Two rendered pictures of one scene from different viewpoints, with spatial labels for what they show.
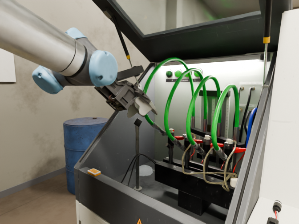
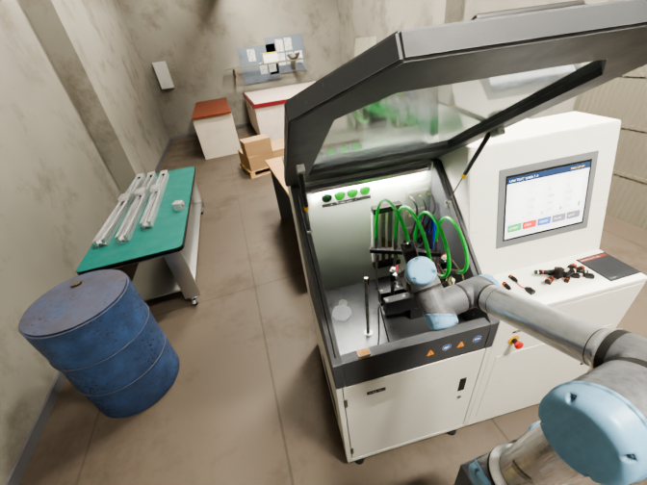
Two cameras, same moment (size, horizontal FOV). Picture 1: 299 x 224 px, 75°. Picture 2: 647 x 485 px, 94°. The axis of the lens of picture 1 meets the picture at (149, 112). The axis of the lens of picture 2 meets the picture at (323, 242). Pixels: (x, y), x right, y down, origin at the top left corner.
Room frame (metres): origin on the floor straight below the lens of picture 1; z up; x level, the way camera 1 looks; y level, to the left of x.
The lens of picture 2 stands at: (0.36, 0.82, 1.97)
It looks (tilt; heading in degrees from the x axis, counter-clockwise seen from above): 34 degrees down; 312
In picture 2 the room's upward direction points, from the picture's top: 8 degrees counter-clockwise
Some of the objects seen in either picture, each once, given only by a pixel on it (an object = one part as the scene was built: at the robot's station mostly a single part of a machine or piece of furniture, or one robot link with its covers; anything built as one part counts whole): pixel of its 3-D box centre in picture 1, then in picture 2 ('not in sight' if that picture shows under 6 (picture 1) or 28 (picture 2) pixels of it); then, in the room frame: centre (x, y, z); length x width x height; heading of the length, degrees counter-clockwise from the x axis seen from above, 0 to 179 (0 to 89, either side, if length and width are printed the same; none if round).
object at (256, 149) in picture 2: not in sight; (267, 150); (4.91, -2.96, 0.32); 1.13 x 0.90 x 0.64; 57
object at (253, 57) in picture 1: (200, 62); (370, 179); (1.01, -0.26, 1.43); 0.54 x 0.03 x 0.02; 50
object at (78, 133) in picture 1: (88, 152); (112, 343); (2.42, 0.79, 0.44); 0.58 x 0.58 x 0.87
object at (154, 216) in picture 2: not in sight; (163, 226); (3.77, -0.27, 0.40); 2.21 x 0.83 x 0.81; 146
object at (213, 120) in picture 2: not in sight; (217, 125); (7.56, -3.72, 0.45); 2.57 x 0.82 x 0.91; 146
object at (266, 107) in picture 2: not in sight; (291, 111); (6.45, -5.36, 0.48); 2.55 x 2.16 x 0.96; 146
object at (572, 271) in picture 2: not in sight; (564, 271); (0.23, -0.57, 1.01); 0.23 x 0.11 x 0.06; 50
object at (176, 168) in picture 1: (195, 187); (416, 298); (0.73, -0.18, 0.91); 0.34 x 0.10 x 0.15; 50
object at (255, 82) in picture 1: (249, 110); (417, 213); (0.86, -0.45, 1.20); 0.13 x 0.03 x 0.31; 50
